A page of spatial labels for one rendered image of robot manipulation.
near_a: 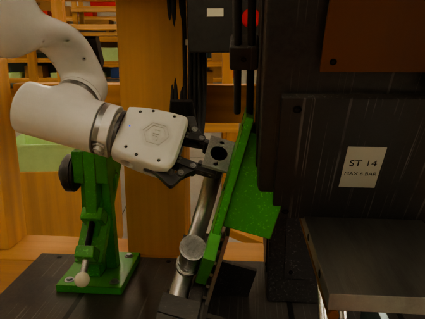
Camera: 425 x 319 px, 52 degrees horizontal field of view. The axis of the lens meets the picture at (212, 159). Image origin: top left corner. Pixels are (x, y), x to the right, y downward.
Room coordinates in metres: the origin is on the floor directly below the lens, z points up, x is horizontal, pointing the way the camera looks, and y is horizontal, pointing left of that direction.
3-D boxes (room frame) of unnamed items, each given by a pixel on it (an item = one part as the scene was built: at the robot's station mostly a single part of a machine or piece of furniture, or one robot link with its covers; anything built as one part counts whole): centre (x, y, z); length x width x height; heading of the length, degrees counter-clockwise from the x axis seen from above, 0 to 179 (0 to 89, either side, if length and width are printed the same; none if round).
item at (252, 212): (0.61, -0.06, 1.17); 0.13 x 0.12 x 0.20; 85
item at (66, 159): (0.83, 0.28, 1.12); 0.07 x 0.03 x 0.08; 175
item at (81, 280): (0.74, 0.24, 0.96); 0.06 x 0.03 x 0.06; 175
